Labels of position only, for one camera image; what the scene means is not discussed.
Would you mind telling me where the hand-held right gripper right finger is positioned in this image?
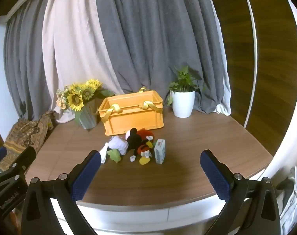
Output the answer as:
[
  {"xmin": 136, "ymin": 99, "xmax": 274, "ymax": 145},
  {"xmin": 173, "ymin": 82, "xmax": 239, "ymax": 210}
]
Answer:
[{"xmin": 200, "ymin": 149, "xmax": 281, "ymax": 235}]

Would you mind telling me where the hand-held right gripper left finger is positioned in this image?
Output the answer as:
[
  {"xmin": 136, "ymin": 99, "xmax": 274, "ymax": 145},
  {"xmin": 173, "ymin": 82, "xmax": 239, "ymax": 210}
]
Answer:
[{"xmin": 22, "ymin": 150, "xmax": 101, "ymax": 235}]

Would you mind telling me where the pale lilac fleece cuff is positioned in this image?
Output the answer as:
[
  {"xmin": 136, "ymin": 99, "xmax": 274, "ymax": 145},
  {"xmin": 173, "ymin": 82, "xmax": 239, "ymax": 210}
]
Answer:
[{"xmin": 108, "ymin": 135, "xmax": 129, "ymax": 156}]

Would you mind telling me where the black mouse plush toy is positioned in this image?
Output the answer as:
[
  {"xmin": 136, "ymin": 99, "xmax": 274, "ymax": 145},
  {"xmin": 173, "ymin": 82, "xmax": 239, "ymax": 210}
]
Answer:
[{"xmin": 125, "ymin": 127, "xmax": 155, "ymax": 165}]

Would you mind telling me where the orange plastic crate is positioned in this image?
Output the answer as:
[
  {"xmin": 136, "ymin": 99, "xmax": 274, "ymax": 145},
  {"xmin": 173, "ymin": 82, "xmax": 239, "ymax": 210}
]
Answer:
[{"xmin": 98, "ymin": 86, "xmax": 164, "ymax": 137}]

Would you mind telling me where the red fuzzy plush toy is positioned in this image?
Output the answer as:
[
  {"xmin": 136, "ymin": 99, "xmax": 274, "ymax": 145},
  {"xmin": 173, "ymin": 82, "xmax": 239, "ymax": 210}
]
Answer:
[{"xmin": 137, "ymin": 128, "xmax": 156, "ymax": 150}]

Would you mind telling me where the brown patterned cushion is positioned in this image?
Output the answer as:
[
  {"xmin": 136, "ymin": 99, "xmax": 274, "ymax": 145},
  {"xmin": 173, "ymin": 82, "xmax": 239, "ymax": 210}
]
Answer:
[{"xmin": 0, "ymin": 111, "xmax": 57, "ymax": 172}]

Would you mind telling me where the white sock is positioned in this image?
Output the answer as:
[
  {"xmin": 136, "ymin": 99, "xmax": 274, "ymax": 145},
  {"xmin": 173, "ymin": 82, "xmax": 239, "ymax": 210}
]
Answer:
[{"xmin": 100, "ymin": 143, "xmax": 110, "ymax": 164}]

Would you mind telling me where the green plush toy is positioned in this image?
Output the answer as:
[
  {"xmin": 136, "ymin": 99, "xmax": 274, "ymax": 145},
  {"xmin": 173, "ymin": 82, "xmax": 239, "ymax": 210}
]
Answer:
[{"xmin": 107, "ymin": 149, "xmax": 122, "ymax": 163}]

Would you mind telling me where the grey-green ribbed vase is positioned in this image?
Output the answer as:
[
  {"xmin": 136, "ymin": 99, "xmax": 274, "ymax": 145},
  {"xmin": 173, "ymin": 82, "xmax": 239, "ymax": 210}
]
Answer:
[{"xmin": 74, "ymin": 99, "xmax": 98, "ymax": 130}]

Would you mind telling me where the tissue pack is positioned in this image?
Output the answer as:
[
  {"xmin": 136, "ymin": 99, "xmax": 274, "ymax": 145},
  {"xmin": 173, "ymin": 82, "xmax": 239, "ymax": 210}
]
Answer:
[{"xmin": 154, "ymin": 139, "xmax": 167, "ymax": 164}]

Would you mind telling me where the sunflower bouquet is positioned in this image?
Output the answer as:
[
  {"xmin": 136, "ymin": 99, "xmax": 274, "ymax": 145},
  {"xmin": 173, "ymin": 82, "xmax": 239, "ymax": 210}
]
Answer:
[{"xmin": 56, "ymin": 79, "xmax": 115, "ymax": 112}]

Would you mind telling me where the white ribbed plant pot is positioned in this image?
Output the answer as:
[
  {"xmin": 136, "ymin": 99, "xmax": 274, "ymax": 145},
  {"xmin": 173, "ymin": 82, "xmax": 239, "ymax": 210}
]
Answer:
[{"xmin": 170, "ymin": 90, "xmax": 196, "ymax": 118}]

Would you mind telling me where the white crumpled cloth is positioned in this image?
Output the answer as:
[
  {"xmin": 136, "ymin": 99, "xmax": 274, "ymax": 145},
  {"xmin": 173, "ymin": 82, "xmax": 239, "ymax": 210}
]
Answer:
[{"xmin": 279, "ymin": 163, "xmax": 297, "ymax": 235}]

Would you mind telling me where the grey curtain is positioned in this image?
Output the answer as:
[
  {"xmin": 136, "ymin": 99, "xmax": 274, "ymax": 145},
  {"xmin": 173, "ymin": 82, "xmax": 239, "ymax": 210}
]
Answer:
[
  {"xmin": 4, "ymin": 12, "xmax": 58, "ymax": 121},
  {"xmin": 93, "ymin": 0, "xmax": 231, "ymax": 114}
]

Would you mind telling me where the green leafy plant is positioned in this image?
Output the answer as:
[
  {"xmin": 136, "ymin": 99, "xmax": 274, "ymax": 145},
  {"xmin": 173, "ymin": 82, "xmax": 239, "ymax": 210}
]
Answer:
[{"xmin": 166, "ymin": 66, "xmax": 204, "ymax": 106}]

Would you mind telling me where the pale pink curtain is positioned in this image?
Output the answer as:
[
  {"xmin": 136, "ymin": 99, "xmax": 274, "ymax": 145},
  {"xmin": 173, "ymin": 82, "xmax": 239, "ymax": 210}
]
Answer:
[{"xmin": 42, "ymin": 0, "xmax": 124, "ymax": 123}]

